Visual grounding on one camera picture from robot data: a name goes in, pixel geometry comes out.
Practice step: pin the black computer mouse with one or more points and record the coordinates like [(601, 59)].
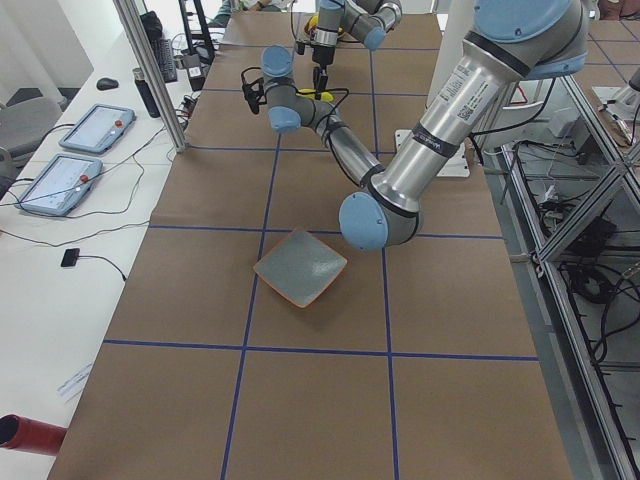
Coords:
[(105, 83)]

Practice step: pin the black water bottle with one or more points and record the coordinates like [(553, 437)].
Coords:
[(145, 93)]

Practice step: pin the red cylinder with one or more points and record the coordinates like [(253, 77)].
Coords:
[(31, 436)]

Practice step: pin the blue teach pendant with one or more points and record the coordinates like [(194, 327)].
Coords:
[(61, 185), (98, 129)]

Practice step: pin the aluminium frame post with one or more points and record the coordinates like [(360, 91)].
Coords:
[(134, 30)]

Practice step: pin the grey square plate orange rim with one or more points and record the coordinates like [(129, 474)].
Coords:
[(300, 267)]

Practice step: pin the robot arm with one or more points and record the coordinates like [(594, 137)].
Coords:
[(368, 22), (509, 41)]

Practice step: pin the black keyboard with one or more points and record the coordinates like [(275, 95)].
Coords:
[(163, 54)]

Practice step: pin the yellow banana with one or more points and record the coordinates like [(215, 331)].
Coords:
[(315, 93)]

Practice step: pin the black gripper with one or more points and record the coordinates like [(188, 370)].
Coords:
[(321, 54)]

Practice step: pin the small black box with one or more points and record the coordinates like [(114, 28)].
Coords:
[(70, 257)]

